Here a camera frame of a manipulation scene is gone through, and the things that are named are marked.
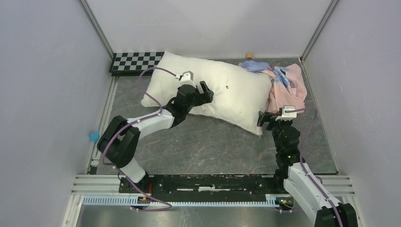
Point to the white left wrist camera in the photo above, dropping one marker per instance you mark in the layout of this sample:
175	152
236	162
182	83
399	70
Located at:
186	78

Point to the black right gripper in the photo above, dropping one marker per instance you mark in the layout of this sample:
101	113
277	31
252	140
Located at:
265	117

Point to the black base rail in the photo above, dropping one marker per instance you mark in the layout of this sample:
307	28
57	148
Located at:
210	188

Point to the blue and pink printed pillowcase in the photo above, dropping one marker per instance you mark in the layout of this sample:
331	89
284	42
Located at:
287	87

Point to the black white checkerboard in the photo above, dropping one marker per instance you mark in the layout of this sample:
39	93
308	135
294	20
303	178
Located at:
134	63

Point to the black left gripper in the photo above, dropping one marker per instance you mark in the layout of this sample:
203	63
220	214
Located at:
204	98

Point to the small blue object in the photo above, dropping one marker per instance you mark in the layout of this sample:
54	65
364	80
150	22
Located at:
94	136

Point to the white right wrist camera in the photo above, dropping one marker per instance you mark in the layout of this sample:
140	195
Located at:
288	113

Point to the white pillow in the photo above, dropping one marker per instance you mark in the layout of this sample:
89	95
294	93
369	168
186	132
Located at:
239	95

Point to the white toothed cable duct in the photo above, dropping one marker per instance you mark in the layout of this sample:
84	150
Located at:
139	201

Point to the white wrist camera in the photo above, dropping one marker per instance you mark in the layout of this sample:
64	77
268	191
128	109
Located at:
186	78
288	113

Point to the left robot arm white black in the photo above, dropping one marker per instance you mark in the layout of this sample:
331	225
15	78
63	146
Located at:
119	141

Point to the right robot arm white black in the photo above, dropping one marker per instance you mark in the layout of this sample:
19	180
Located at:
294	175

